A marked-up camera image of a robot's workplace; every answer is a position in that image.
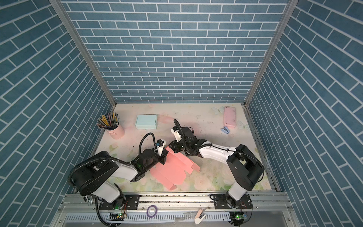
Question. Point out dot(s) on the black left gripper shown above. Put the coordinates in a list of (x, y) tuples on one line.
[(163, 156)]

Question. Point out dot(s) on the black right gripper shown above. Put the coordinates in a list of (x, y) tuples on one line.
[(175, 149)]

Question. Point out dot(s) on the pink paper box sheet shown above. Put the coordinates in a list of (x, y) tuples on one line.
[(173, 172)]

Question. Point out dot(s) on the mint green paper box sheet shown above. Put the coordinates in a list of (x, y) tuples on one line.
[(146, 122)]

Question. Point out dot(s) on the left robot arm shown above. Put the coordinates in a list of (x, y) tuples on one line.
[(90, 177)]

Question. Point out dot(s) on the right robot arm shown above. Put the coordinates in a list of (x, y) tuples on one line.
[(245, 167)]

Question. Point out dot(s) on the pink metal pencil bucket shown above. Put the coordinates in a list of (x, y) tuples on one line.
[(117, 133)]

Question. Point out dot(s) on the pink pencil case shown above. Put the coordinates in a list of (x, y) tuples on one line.
[(230, 117)]

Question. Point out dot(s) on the purple tape roll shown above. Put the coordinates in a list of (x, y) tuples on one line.
[(151, 211)]

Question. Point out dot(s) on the bundle of colored pencils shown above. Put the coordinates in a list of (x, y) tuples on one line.
[(108, 121)]

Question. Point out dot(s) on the white pink clip tool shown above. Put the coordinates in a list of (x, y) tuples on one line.
[(199, 216)]

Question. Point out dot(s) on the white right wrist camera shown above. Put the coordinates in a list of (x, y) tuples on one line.
[(175, 132)]

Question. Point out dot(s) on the aluminium front rail frame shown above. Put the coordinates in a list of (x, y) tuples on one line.
[(178, 209)]

